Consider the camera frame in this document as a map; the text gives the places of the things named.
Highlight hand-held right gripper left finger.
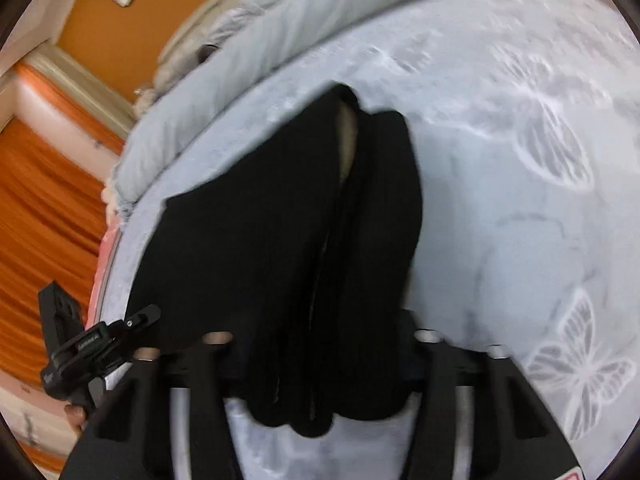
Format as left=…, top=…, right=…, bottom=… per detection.
left=60, top=330, right=247, bottom=480

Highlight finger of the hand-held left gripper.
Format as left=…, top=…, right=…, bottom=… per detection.
left=122, top=303, right=162, bottom=332

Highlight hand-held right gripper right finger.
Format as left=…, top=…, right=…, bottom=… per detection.
left=400, top=309, right=582, bottom=480

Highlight black pants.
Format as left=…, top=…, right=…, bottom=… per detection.
left=125, top=82, right=426, bottom=439

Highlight person's left hand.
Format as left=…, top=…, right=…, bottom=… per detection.
left=64, top=404, right=90, bottom=432

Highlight pink bed sheet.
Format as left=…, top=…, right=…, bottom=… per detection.
left=91, top=212, right=125, bottom=323

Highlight orange curtain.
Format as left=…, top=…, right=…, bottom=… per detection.
left=0, top=119, right=119, bottom=472

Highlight bed with light blue blanket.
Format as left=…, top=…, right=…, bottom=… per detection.
left=92, top=0, right=640, bottom=480

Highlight cream tufted headboard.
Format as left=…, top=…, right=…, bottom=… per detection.
left=132, top=0, right=301, bottom=111

